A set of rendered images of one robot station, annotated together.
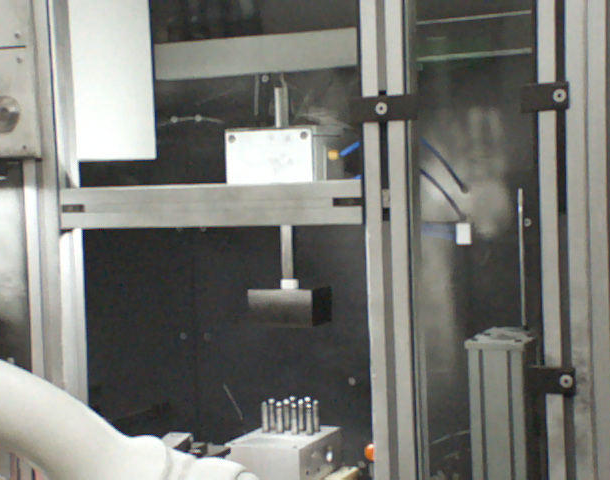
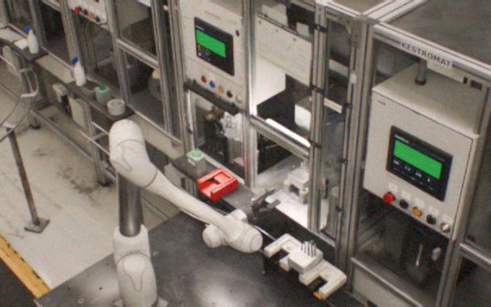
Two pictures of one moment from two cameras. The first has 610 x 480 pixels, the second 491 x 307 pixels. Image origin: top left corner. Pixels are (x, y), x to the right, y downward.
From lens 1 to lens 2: 2.18 m
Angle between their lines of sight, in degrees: 41
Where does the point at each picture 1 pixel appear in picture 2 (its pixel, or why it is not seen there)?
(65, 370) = (250, 154)
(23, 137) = (242, 105)
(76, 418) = (226, 225)
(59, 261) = (249, 133)
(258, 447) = (295, 178)
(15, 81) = (241, 93)
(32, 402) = (217, 222)
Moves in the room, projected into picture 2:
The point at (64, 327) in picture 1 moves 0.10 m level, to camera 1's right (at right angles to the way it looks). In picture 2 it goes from (250, 145) to (270, 150)
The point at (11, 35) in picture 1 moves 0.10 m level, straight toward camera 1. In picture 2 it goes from (240, 84) to (236, 96)
